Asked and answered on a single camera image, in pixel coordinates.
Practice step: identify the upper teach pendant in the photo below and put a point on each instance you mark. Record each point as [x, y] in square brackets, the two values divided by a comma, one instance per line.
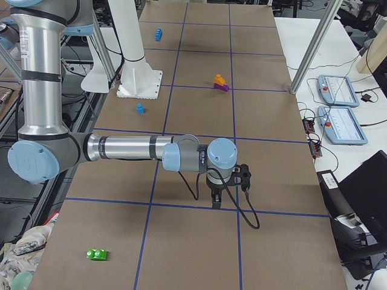
[337, 90]

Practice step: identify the white table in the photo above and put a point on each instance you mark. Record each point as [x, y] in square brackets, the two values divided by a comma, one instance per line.
[337, 56]

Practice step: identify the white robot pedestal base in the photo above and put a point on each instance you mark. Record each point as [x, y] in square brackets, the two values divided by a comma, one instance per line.
[138, 79]

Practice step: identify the black laptop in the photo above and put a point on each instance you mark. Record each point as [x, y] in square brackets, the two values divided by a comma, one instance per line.
[365, 191]

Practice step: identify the purple trapezoid block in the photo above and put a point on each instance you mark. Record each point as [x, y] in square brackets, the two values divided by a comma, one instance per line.
[224, 87]

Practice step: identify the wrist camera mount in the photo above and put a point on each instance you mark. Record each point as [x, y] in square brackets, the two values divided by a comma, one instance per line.
[241, 177]

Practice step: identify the lower teach pendant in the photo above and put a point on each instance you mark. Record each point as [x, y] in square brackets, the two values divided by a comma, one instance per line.
[340, 125]

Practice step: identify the teach pendant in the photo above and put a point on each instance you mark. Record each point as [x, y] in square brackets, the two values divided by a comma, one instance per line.
[340, 125]
[337, 90]

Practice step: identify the small black relay board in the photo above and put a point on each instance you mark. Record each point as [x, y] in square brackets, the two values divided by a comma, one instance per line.
[313, 139]

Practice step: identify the orange trapezoid block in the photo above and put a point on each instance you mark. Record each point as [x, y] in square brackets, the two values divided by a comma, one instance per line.
[219, 80]

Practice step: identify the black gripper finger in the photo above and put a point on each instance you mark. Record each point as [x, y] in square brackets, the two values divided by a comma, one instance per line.
[216, 199]

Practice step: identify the green studded block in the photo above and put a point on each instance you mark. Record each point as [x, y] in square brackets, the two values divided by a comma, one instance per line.
[97, 254]

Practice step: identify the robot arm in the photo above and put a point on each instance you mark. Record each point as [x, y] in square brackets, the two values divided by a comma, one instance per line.
[46, 146]

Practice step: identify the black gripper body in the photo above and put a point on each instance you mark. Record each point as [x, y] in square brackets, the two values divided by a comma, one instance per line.
[215, 190]

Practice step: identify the aluminium frame post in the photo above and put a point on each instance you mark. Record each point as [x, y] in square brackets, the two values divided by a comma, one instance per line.
[318, 36]

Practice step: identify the patterned cloth bundle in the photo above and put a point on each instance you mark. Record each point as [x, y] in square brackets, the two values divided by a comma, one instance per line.
[26, 254]

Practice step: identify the long blue studded block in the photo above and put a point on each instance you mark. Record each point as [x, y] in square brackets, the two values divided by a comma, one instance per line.
[158, 34]

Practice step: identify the small blue block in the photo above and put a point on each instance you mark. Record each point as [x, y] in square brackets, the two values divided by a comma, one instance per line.
[140, 109]

